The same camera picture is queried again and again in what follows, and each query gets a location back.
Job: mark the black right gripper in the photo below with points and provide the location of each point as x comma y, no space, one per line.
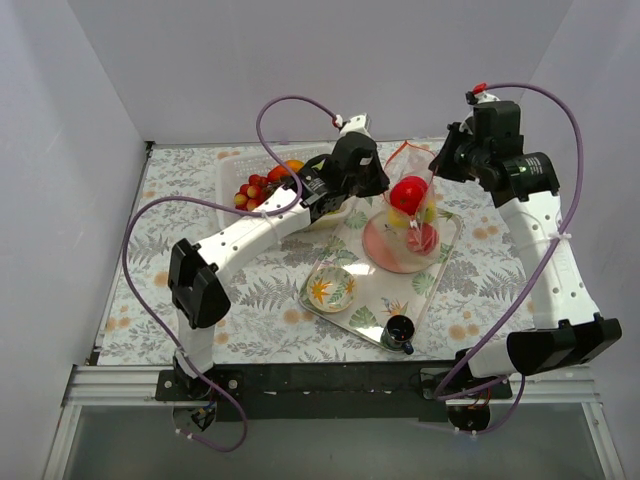
445,161

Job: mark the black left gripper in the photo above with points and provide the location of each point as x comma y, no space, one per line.
372,176

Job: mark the red apple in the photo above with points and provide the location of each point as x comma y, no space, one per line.
408,194

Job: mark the yellow banana bunch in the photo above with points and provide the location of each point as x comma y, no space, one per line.
398,219

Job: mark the yellow mango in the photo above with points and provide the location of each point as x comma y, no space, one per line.
429,212

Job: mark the clear zip top bag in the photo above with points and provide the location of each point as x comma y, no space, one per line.
411,159

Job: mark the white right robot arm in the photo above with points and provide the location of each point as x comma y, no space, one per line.
568,327

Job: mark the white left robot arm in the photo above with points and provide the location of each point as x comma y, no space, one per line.
199,273

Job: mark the orange red mango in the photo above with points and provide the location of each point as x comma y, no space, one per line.
280,171

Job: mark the pink white plate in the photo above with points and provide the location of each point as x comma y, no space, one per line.
386,246

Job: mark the red cherries cluster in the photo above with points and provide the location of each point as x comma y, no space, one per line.
253,193

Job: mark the white plastic fruit basket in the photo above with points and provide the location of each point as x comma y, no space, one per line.
234,171

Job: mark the floral small bowl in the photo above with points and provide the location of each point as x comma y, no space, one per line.
331,289

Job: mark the leaf pattern tray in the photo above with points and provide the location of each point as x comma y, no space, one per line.
380,294

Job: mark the dark blue cup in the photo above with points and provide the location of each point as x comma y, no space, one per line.
398,334

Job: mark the black base bar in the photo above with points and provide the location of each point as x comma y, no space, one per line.
352,390

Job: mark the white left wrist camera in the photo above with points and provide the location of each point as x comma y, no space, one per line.
357,124

